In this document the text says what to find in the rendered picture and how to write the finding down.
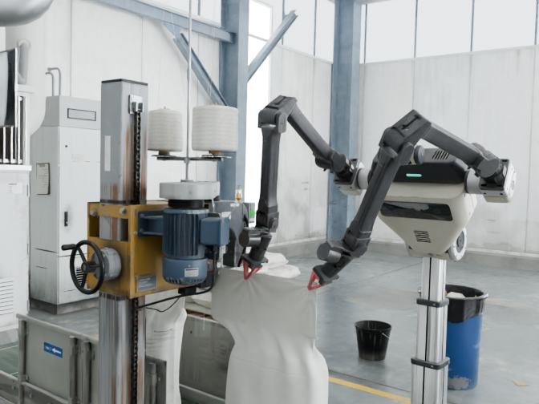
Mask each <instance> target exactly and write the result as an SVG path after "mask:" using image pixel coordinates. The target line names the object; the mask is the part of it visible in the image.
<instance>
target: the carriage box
mask: <svg viewBox="0 0 539 404"><path fill-rule="evenodd" d="M164 208H171V207H169V206H168V201H167V200H147V204H138V205H129V206H119V205H110V204H100V203H99V201H93V202H87V239H88V240H90V241H92V242H94V243H95V244H96V245H97V246H98V247H99V249H103V248H113V249H114V250H116V251H117V252H118V254H119V255H120V259H121V271H120V274H119V276H118V277H117V278H115V279H112V280H108V281H103V284H102V286H101V287H100V289H99V291H102V292H105V293H112V294H115V295H119V296H123V297H127V298H128V299H132V298H134V297H141V296H145V295H149V294H154V293H160V292H164V291H169V290H173V289H179V288H184V287H188V286H192V285H174V284H170V283H168V282H166V281H165V280H164V278H163V275H162V262H161V261H162V257H164V256H166V254H165V253H163V252H162V243H163V235H158V236H142V237H139V236H138V212H139V211H155V210H164ZM99 216H108V217H115V218H123V219H128V240H126V241H118V240H109V239H103V238H99ZM93 253H94V249H93V248H92V247H91V246H89V245H87V261H90V260H91V256H92V254H93ZM153 275H156V288H154V289H148V290H144V291H139V292H138V278H141V277H149V276H153ZM97 282H98V280H97V279H96V278H95V277H94V276H92V273H88V275H87V289H93V288H94V287H95V286H96V284H97Z"/></svg>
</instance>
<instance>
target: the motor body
mask: <svg viewBox="0 0 539 404"><path fill-rule="evenodd" d="M208 212H209V210H208V209H207V208H172V207H171V208H164V214H163V243H162V252H163V253H165V254H166V256H164V257H162V261H161V262H162V275H163V278H164V280H165V281H166V282H168V283H170V284H174V285H195V284H199V283H201V282H203V281H204V280H205V278H206V277H207V272H208V264H209V262H208V257H207V256H205V248H207V245H203V244H201V243H200V241H199V224H200V221H201V219H204V218H207V217H208V214H207V213H208Z"/></svg>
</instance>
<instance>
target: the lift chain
mask: <svg viewBox="0 0 539 404"><path fill-rule="evenodd" d="M137 119H138V120H137ZM134 123H135V125H134V132H135V134H134V172H133V179H134V181H133V188H134V190H133V197H134V200H133V205H138V204H140V132H141V126H140V123H141V116H140V111H135V116H134ZM137 128H138V130H137ZM137 137H138V138H137ZM136 175H137V176H136ZM136 184H137V185H136ZM136 193H137V195H136ZM135 303H136V304H135ZM138 306H139V301H138V297H134V298H132V358H131V360H132V363H131V371H132V372H131V380H132V381H131V389H132V390H131V404H137V376H138V373H137V370H138V363H137V361H138V354H137V352H138V345H137V343H138V315H139V310H136V307H138ZM135 312H136V313H135ZM135 321H136V322H135ZM134 366H135V367H134ZM134 375H135V376H134Z"/></svg>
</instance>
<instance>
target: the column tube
mask: <svg viewBox="0 0 539 404"><path fill-rule="evenodd" d="M129 95H135V96H141V97H142V103H144V112H141V115H140V116H141V123H140V126H141V132H140V204H147V176H148V86H145V85H140V84H136V83H128V82H123V81H119V82H112V83H102V84H101V113H100V198H99V203H100V204H110V205H119V206H129V205H133V200H134V197H133V190H134V188H133V181H134V179H133V172H134V134H135V132H134V125H135V123H134V116H135V115H134V114H129ZM106 135H110V136H111V162H110V171H105V136H106ZM99 238H103V239H109V240H118V241H126V240H128V219H123V218H115V217H108V216H99ZM141 309H142V311H139V315H138V343H137V345H138V352H137V354H138V361H137V363H138V370H137V373H138V376H137V404H144V349H145V307H143V308H141ZM131 358H132V299H128V298H127V297H123V296H119V295H115V294H112V293H105V292H102V291H99V365H98V404H131V390H132V389H131V381H132V380H131V372H132V371H131V363H132V360H131Z"/></svg>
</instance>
